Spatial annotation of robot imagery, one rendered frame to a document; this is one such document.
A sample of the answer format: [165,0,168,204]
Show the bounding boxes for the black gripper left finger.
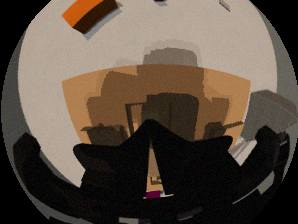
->
[72,119,150,197]

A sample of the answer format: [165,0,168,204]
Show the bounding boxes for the magenta block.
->
[145,190,161,198]

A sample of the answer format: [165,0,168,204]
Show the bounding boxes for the orange block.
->
[61,0,118,35]

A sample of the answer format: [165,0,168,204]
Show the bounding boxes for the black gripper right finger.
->
[150,120,233,196]

